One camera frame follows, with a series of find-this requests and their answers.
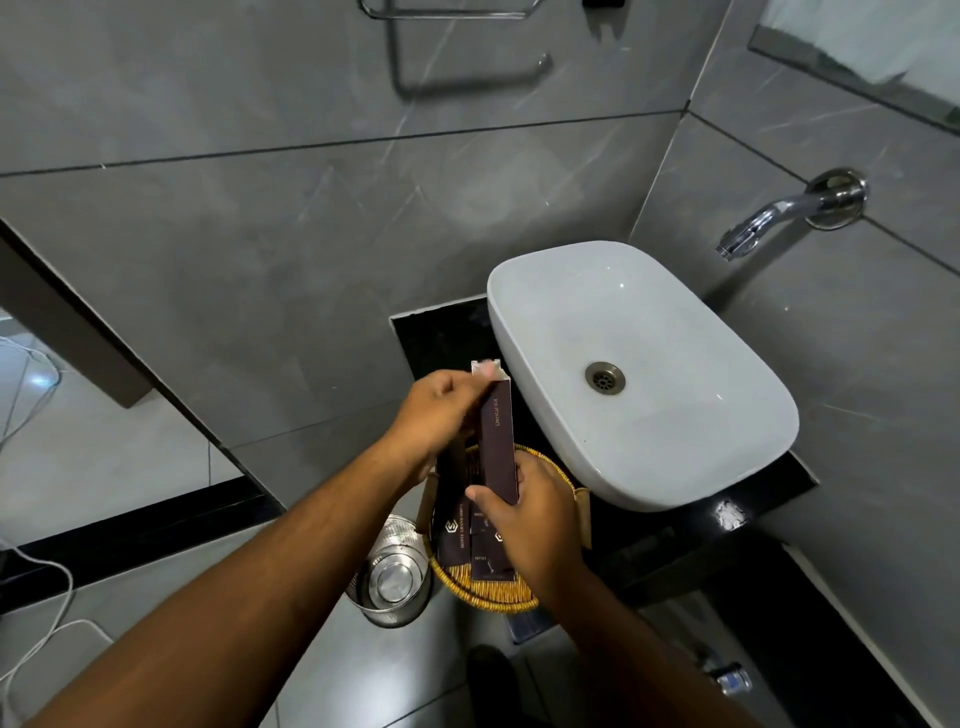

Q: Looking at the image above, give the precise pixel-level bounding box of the person's right hand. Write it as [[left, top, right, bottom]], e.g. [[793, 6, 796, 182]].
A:
[[465, 452, 594, 603]]

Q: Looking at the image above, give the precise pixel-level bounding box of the person's left hand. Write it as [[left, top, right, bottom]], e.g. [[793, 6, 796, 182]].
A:
[[380, 368, 501, 490]]

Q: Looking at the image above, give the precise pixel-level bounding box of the long dark brown carton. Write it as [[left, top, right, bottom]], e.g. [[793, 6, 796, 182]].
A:
[[470, 359, 521, 507]]

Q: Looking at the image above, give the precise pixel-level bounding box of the person's right forearm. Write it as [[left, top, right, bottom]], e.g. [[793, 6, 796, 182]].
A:
[[541, 566, 766, 728]]

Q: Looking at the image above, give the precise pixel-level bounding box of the person's left forearm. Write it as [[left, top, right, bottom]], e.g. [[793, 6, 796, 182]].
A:
[[22, 438, 436, 728]]

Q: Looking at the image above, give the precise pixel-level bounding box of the dark brown carton with logo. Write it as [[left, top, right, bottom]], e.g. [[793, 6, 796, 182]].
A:
[[435, 441, 472, 573]]

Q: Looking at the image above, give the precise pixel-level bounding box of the small dark brown carton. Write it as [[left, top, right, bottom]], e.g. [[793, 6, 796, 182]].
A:
[[469, 517, 519, 584]]

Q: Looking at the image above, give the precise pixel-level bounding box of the round woven basket tray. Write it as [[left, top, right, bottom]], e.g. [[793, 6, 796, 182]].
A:
[[417, 442, 594, 615]]

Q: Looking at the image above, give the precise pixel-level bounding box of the steel waste bin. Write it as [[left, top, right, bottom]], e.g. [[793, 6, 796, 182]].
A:
[[345, 513, 436, 630]]

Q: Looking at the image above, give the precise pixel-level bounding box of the metal basin drain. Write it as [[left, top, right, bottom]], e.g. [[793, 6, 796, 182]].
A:
[[585, 361, 627, 395]]

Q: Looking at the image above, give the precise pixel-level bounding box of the white ceramic basin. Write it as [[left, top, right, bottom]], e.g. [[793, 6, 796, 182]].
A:
[[486, 240, 801, 513]]

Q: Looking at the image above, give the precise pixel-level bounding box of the small plastic bottle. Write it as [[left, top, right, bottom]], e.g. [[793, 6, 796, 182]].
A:
[[699, 651, 755, 699]]

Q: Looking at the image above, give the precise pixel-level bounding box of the chrome towel rail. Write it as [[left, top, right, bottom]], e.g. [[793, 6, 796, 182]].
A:
[[357, 0, 543, 21]]

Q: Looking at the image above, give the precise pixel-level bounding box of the chrome wall faucet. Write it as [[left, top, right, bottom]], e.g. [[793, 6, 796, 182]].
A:
[[715, 168, 871, 263]]

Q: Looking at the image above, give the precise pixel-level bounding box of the brown door frame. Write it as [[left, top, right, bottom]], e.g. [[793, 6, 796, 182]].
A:
[[0, 217, 156, 411]]

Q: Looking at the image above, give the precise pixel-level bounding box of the white cable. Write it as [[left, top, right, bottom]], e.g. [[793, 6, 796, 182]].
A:
[[0, 534, 115, 710], [0, 335, 67, 455]]

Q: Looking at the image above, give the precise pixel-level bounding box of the wall mirror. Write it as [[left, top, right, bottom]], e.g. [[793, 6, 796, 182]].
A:
[[747, 0, 960, 138]]

